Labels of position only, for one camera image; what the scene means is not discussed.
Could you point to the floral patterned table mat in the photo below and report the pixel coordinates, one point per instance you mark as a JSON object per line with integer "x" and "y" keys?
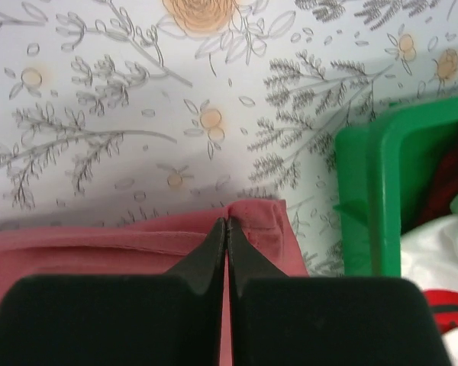
{"x": 113, "y": 112}

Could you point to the dusty rose t shirt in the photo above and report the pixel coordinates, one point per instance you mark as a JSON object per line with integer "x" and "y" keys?
{"x": 150, "y": 248}

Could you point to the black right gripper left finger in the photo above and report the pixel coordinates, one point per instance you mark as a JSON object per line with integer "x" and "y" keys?
{"x": 172, "y": 318}

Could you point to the white t shirt red print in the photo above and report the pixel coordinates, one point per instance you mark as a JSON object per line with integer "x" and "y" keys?
{"x": 429, "y": 258}

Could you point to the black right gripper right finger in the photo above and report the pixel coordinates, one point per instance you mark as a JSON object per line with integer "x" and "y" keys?
{"x": 277, "y": 319}

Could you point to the green plastic tray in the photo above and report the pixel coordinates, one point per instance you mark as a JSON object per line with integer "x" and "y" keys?
{"x": 384, "y": 170}

